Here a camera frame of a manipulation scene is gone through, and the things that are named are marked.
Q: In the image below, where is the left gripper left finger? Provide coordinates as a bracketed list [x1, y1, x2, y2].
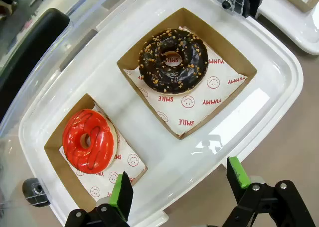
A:
[64, 171, 134, 227]

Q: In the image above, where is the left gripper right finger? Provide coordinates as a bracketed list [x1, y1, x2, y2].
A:
[221, 156, 316, 227]

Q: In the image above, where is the cardboard box of red donut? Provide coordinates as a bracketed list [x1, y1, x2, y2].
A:
[43, 93, 148, 213]

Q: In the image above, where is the red glazed donut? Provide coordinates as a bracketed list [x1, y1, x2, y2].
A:
[61, 109, 117, 175]

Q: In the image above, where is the printed paper under red donut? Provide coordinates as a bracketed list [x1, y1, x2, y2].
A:
[58, 105, 147, 200]

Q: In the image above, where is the printed paper under chocolate donut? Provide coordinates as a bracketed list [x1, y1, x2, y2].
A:
[123, 25, 247, 136]

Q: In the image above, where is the chocolate nut donut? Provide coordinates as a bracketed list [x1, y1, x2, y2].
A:
[138, 28, 209, 95]

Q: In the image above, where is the cardboard box of chocolate donut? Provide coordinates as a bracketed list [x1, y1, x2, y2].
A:
[116, 7, 258, 140]

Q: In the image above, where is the cardboard box of yellow donut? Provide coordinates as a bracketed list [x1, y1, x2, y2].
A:
[271, 0, 319, 13]

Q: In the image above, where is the white display case tray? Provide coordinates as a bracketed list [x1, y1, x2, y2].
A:
[256, 0, 319, 56]
[18, 0, 304, 227]

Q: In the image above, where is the clear display case lid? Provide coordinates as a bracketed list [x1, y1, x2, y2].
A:
[0, 0, 247, 213]

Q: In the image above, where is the black lid handle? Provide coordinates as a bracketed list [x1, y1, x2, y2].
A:
[0, 7, 70, 120]

